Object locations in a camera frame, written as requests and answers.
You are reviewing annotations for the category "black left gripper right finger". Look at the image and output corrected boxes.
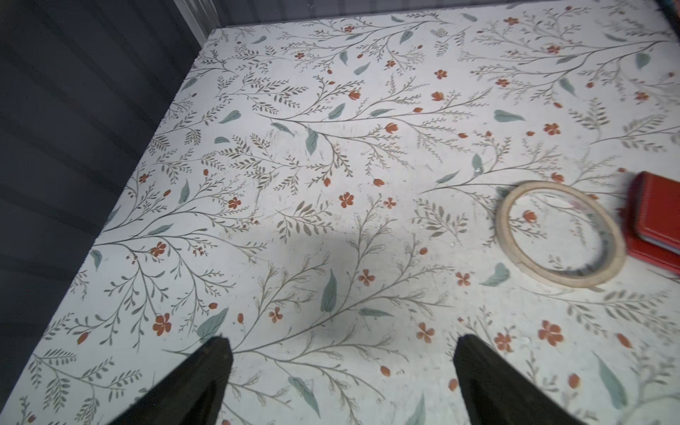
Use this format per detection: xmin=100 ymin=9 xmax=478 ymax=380
xmin=453 ymin=335 xmax=581 ymax=425

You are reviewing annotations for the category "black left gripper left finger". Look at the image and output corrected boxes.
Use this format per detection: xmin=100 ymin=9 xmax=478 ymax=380
xmin=113 ymin=336 xmax=234 ymax=425

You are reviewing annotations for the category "red wallet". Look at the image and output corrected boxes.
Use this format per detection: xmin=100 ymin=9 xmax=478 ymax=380
xmin=623 ymin=172 xmax=679 ymax=274

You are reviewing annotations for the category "clear tape ring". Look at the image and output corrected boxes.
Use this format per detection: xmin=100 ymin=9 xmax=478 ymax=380
xmin=494 ymin=180 xmax=628 ymax=290

